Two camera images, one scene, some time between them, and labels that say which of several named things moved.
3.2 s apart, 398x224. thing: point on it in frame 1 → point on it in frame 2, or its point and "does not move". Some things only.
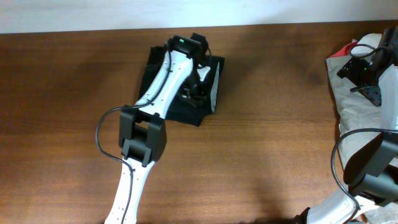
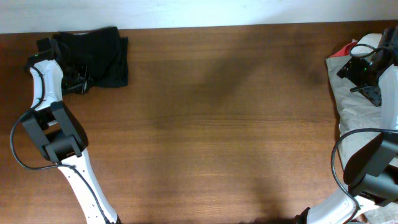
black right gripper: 351,70 does not move
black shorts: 193,115 → 105,53
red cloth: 345,50 does not move
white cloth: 372,40 does not move
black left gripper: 196,91 → 83,84
